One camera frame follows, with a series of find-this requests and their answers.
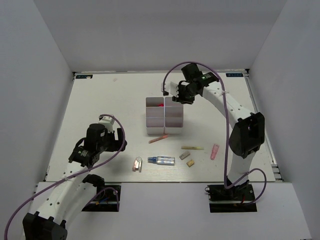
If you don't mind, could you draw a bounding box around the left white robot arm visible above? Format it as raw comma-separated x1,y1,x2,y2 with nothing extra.
22,123,127,240

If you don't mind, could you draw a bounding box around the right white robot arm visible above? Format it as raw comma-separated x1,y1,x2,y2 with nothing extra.
170,61,265,200

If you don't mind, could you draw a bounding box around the right white compartment organizer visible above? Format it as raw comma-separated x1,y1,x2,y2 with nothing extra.
164,97,184,135

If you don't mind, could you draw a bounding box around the white compartment organizer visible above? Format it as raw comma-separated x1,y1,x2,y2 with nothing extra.
164,97,184,135
145,97,165,135

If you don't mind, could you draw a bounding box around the left white compartment organizer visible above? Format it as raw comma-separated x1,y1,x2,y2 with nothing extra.
145,97,165,135

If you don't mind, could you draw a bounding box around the pink white stapler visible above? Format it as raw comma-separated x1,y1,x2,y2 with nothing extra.
132,157,143,172

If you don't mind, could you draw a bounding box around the right blue table label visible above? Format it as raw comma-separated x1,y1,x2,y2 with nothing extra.
225,72,244,78

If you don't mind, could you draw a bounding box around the blue table label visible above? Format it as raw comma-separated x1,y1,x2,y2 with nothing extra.
225,72,244,78
75,74,93,79

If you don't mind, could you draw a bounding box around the blue clear spray bottle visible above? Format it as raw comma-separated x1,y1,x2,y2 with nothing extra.
147,156,175,166

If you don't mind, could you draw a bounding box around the yellow thin marker pen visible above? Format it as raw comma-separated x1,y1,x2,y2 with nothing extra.
181,146,204,151

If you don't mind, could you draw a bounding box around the grey eraser block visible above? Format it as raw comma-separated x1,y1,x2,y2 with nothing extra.
179,150,190,160

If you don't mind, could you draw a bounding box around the pink translucent correction tape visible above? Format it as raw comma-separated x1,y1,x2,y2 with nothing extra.
210,144,220,160

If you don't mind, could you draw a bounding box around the tan eraser block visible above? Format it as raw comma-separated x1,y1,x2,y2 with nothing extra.
186,159,195,168

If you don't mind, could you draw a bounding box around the left blue table label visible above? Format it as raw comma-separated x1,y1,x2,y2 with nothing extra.
75,74,93,79

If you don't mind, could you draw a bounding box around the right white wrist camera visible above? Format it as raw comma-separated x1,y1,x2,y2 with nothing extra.
160,81,179,98

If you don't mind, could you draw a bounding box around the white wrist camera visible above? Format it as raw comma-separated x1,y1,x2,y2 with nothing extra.
160,81,179,98
98,115,115,133

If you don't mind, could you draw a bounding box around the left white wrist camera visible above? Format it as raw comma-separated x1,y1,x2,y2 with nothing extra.
98,115,115,133

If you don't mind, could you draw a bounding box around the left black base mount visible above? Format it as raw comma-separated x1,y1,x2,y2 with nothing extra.
82,184,122,212

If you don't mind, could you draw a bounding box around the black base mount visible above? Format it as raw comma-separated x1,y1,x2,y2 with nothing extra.
204,183,258,213
82,184,122,212

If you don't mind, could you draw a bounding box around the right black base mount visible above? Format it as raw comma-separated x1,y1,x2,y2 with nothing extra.
204,183,258,213

